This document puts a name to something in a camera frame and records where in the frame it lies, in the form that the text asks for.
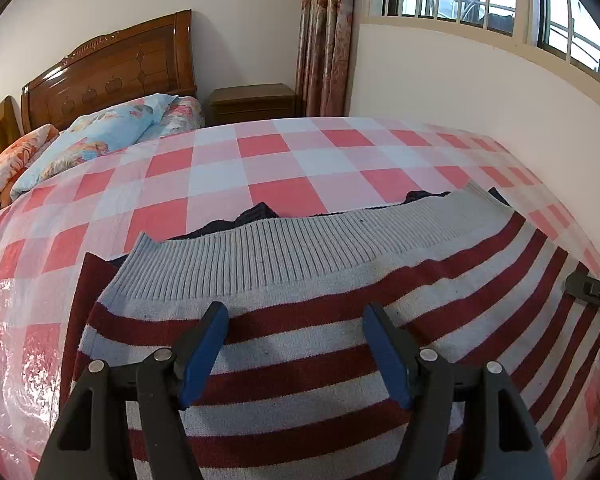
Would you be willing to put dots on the clear plastic cover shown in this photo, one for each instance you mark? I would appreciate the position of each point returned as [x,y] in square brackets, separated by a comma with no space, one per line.
[15,360]

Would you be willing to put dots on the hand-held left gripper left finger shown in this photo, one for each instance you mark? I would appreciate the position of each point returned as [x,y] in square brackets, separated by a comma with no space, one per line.
[205,355]

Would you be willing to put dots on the wooden nightstand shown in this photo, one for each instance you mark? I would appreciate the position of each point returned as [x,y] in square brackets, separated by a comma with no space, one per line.
[252,102]

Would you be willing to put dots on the pink checked bed sheet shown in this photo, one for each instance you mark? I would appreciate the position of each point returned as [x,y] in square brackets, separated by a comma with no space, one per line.
[280,160]

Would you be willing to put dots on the pink floral pillow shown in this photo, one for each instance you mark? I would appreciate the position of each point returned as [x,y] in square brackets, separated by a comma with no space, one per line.
[182,117]

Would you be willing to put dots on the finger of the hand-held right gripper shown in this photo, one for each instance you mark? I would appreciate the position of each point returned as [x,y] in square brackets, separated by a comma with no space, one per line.
[592,290]

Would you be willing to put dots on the large carved wooden headboard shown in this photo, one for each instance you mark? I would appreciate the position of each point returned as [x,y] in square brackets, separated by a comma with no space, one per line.
[115,75]

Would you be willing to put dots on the light blue floral pillow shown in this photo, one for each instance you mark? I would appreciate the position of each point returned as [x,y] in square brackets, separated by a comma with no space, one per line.
[90,140]

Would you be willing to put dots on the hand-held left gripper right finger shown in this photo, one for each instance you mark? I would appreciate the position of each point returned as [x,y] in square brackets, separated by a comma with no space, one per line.
[386,355]

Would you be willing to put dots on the orange floral pillow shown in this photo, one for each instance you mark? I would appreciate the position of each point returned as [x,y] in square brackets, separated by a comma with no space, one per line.
[10,165]

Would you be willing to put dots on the striped knit sweater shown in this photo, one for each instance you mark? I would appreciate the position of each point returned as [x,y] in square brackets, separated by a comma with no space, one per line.
[305,255]

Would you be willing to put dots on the floral curtain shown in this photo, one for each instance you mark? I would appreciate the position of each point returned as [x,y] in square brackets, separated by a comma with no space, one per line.
[325,35]

